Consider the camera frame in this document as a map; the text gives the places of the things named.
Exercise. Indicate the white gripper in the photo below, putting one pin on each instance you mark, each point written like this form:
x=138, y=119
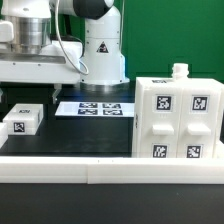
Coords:
x=48, y=67

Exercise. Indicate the white cabinet top block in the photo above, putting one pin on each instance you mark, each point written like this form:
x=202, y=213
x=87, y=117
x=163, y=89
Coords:
x=24, y=119

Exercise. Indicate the white cabinet body box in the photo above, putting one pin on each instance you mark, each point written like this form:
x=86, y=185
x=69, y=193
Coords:
x=180, y=77

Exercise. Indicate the white cabinet door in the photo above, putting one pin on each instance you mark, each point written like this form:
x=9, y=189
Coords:
x=162, y=105
x=200, y=105

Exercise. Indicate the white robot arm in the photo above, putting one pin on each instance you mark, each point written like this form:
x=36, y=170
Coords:
x=62, y=42

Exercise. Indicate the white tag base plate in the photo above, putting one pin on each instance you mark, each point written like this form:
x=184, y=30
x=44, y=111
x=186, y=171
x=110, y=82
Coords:
x=95, y=109

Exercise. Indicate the white U-shaped boundary frame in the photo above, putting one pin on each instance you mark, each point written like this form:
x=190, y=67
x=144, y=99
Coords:
x=75, y=151

